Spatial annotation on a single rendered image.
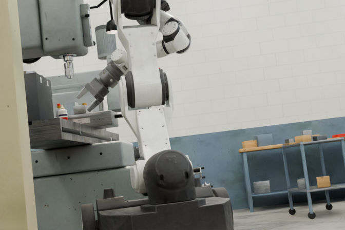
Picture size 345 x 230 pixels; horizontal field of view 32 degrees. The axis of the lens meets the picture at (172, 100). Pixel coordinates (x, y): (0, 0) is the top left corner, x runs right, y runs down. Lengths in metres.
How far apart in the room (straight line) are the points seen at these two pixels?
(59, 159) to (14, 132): 1.65
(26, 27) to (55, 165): 0.68
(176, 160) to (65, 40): 1.22
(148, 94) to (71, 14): 0.84
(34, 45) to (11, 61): 1.77
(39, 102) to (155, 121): 0.45
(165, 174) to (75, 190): 0.99
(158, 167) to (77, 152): 0.96
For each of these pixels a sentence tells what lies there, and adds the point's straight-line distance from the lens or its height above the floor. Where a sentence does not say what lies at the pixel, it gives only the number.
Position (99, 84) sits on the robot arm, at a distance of 2.66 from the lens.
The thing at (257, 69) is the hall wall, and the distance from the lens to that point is 9.53.
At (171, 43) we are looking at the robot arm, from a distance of 2.56.
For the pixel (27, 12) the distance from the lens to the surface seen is 3.03.
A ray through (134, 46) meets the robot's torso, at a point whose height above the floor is 1.17.
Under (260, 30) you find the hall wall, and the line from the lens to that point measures 9.64.
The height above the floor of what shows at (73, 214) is 0.54.
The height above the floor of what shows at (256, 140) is 0.97.
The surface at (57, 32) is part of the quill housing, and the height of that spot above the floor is 1.41.
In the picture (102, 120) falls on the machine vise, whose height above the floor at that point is 0.96.
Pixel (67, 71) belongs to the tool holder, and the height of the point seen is 1.23.
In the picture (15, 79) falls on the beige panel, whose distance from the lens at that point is 1.21.
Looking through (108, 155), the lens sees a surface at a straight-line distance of 2.79.
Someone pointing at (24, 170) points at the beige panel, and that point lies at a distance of 1.19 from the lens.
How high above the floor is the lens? 0.69
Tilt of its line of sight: 7 degrees up
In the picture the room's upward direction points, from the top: 7 degrees counter-clockwise
